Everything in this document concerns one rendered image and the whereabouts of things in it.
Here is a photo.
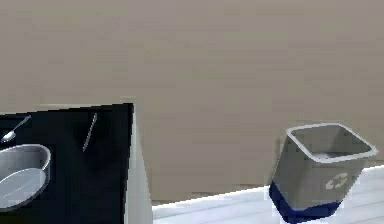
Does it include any silver butter knife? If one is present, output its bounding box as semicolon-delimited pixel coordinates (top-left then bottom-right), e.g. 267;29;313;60
82;112;99;153

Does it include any black topped white counter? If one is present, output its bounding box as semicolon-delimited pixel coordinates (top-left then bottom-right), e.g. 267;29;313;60
0;102;154;224

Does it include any grey bin with blue base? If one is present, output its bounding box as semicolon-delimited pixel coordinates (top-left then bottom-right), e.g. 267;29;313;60
268;122;379;224

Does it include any silver metal pan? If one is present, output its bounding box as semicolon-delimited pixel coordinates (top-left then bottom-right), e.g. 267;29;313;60
0;143;52;212

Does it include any silver spoon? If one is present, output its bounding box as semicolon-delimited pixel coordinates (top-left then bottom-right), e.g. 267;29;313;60
0;114;32;144

